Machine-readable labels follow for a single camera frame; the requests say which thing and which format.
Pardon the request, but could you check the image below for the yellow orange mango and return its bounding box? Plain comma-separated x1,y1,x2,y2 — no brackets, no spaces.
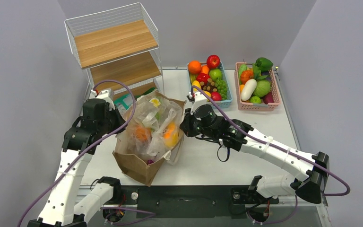
163,122,179,149

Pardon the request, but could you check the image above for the orange fruit front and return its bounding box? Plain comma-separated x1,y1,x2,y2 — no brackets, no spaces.
134,126,151,142

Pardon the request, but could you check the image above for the orange fruit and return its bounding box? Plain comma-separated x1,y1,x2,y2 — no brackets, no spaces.
188,60,202,74
134,126,151,142

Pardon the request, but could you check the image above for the clear plastic lemon-print bag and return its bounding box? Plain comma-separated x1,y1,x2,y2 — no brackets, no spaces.
126,93,184,163

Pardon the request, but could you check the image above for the brown jute tote bag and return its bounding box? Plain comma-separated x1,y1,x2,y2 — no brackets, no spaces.
112,91,186,186

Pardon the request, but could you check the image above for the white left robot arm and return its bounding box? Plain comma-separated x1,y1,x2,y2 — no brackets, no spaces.
27,98,127,227

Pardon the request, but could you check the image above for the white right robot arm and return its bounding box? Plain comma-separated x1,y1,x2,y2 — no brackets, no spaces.
180,105,329,204

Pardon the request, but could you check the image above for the teal snack packet lower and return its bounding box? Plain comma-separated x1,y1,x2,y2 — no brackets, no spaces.
114,94,133,115

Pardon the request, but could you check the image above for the red pomegranate fruit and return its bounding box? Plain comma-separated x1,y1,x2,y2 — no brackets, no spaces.
211,91,223,101

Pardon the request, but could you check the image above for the green snack packet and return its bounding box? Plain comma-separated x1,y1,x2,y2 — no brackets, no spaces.
135,87,157,99

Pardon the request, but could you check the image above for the green grape bunch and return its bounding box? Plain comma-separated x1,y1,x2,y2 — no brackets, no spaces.
215,79,228,100

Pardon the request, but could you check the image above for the pink plastic vegetable basket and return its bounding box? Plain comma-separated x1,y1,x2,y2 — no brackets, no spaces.
234,62,281,111

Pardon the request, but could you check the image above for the red bell pepper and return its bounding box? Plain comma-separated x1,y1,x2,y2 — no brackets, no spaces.
195,73,210,85

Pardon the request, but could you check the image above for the blue plastic fruit basket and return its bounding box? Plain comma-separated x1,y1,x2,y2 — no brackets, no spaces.
188,62,233,108

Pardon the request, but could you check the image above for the green apple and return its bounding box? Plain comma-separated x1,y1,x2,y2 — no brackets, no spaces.
208,68,223,81

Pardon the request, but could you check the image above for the orange fruit back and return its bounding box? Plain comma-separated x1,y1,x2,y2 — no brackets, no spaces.
188,60,202,74

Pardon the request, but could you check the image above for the white eggplant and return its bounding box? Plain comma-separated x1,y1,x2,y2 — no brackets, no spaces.
240,79,257,101

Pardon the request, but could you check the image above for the red apple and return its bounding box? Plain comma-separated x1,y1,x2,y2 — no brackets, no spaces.
206,54,221,70

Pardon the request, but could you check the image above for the orange pumpkin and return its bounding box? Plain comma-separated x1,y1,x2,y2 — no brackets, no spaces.
240,70,254,85

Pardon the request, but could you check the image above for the green cabbage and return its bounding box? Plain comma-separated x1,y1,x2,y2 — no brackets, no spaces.
253,79,271,98

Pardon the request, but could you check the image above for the green bell pepper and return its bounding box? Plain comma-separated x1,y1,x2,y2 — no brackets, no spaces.
255,57,274,72

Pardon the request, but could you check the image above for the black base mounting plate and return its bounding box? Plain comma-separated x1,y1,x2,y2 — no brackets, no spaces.
101,185,279,222

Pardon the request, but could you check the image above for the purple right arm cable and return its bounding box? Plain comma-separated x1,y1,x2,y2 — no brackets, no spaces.
191,85,351,197

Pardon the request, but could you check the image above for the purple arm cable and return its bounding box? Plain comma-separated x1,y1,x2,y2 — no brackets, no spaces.
17,79,137,227
191,85,351,197

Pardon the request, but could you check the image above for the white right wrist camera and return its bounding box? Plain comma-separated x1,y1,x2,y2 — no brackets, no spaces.
187,91,210,115

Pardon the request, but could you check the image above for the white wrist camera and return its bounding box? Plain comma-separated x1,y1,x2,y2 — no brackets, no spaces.
187,91,210,115
89,88,116,109

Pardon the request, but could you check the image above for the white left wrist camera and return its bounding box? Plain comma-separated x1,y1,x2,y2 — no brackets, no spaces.
89,88,116,109

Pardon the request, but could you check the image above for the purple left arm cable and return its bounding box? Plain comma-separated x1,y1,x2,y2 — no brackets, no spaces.
17,79,137,227

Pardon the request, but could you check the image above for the white wire wooden shelf rack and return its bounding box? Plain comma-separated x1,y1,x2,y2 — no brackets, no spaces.
64,2,164,97

